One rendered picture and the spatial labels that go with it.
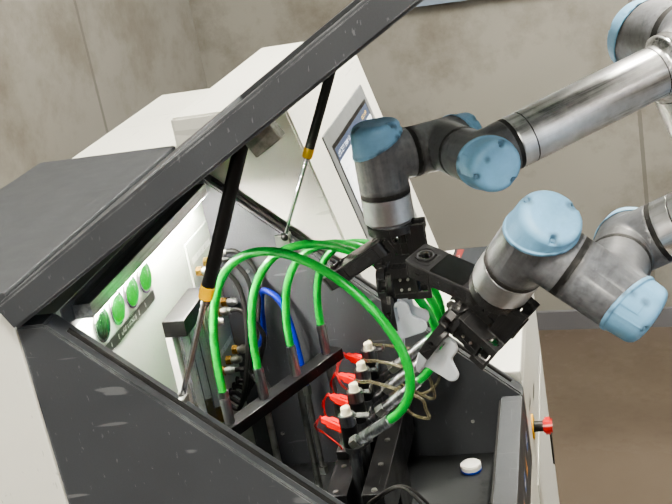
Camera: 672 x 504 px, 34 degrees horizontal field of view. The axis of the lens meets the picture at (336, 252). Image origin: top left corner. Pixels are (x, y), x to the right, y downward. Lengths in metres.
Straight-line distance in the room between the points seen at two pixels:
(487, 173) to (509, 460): 0.61
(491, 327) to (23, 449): 0.66
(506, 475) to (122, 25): 2.68
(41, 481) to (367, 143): 0.65
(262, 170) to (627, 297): 0.99
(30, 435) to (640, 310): 0.82
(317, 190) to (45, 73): 1.79
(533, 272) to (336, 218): 0.88
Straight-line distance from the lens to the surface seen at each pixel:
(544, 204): 1.20
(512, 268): 1.23
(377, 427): 1.65
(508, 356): 2.18
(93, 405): 1.49
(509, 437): 1.97
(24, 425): 1.55
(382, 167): 1.57
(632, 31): 1.76
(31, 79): 3.61
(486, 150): 1.47
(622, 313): 1.22
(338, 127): 2.27
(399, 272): 1.62
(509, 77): 4.29
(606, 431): 3.85
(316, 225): 2.05
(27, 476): 1.59
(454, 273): 1.35
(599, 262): 1.21
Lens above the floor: 1.94
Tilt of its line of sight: 19 degrees down
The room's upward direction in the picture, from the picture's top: 11 degrees counter-clockwise
